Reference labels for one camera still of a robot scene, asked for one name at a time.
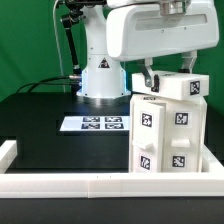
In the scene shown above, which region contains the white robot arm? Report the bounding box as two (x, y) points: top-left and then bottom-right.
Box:
(79, 0), (219, 104)

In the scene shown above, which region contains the black cable bundle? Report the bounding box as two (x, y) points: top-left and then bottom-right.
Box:
(15, 75), (82, 94)

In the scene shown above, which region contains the white cabinet body box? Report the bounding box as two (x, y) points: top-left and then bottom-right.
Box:
(128, 94), (207, 173)

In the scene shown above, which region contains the small white cabinet top box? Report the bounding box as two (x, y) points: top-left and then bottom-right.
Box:
(132, 71), (209, 101)

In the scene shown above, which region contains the white marker sheet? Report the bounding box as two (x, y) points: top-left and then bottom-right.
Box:
(60, 116), (130, 132)

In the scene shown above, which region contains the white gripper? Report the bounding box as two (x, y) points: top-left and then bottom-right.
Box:
(106, 0), (219, 92)

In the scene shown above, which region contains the white hanging cable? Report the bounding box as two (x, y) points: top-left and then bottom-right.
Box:
(52, 0), (67, 94)

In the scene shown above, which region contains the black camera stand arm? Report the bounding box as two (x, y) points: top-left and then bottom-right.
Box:
(59, 0), (109, 75)

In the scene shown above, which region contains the white U-shaped fence frame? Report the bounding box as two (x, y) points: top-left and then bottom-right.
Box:
(0, 140), (224, 198)

